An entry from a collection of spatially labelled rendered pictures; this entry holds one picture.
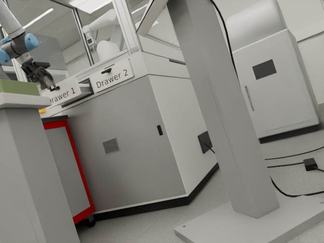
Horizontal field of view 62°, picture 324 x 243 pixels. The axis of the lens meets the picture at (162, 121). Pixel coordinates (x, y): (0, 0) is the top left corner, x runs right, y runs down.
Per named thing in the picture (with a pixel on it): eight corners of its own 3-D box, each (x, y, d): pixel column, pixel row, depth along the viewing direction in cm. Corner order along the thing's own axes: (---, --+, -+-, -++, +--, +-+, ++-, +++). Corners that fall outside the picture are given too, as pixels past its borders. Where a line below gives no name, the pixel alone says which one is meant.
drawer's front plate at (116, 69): (133, 76, 158) (127, 58, 159) (95, 92, 170) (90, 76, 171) (134, 76, 160) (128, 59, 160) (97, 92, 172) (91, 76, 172)
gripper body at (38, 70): (33, 85, 156) (17, 68, 150) (40, 77, 162) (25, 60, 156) (42, 80, 152) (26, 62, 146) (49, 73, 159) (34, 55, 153)
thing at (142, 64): (148, 74, 156) (140, 49, 156) (31, 124, 199) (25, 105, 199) (195, 78, 243) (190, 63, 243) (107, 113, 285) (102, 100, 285)
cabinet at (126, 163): (193, 206, 154) (149, 73, 155) (64, 228, 197) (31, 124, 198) (224, 163, 241) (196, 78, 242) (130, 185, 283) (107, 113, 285)
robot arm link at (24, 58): (20, 54, 154) (29, 48, 151) (26, 61, 156) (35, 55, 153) (12, 60, 148) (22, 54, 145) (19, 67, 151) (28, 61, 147)
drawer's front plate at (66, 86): (79, 94, 161) (74, 76, 161) (46, 109, 173) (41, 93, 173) (82, 94, 162) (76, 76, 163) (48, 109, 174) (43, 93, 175)
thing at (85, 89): (79, 92, 163) (76, 83, 163) (49, 106, 174) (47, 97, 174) (115, 92, 200) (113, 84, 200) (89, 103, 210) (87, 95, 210)
